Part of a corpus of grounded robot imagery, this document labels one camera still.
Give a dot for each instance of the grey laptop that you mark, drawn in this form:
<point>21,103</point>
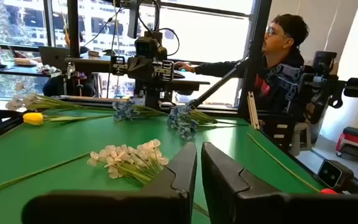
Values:
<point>53,57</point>

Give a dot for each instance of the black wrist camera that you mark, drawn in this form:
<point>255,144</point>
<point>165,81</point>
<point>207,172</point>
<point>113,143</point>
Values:
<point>146,46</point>

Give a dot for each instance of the black frame post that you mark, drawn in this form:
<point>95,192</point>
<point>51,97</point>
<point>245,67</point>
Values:
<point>256,46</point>
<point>72,28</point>

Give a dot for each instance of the blue artificial flower bunch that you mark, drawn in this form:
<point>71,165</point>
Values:
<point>182,119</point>
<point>124,112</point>

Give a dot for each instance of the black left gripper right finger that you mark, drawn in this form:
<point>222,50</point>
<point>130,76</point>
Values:
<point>228,199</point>

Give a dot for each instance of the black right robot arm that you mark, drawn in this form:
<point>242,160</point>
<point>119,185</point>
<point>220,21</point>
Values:
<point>152,99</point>

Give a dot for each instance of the light wooden slat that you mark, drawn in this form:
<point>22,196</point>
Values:
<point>253,109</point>

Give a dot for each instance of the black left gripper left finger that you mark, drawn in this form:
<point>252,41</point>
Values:
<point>172,202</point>

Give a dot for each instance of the green table mat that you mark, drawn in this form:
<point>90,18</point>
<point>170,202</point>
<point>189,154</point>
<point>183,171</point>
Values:
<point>57,146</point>

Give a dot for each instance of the black control box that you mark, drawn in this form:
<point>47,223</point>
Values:
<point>275,130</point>

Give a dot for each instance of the black diagonal frame brace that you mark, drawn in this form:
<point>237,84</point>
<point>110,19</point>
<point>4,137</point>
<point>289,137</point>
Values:
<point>219,82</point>

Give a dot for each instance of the small black camera box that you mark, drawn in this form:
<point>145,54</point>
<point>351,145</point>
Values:
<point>334,174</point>

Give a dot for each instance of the black office chair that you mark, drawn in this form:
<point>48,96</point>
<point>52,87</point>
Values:
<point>319,84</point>

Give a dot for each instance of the white step stool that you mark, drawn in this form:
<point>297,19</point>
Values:
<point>300,137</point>

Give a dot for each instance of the red padded rolling stool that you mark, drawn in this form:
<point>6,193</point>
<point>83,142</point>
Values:
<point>357,141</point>

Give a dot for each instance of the person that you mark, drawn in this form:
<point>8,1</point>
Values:
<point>70,85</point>
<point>278,62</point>

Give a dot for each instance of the yellow artificial tulip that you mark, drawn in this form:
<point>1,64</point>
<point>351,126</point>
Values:
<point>36,172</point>
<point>33,118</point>

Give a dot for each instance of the red artificial tulip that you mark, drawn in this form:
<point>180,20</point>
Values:
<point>328,191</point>

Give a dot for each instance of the white artificial flower bunch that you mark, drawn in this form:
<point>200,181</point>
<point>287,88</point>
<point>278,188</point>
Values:
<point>126,158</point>
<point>26,101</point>

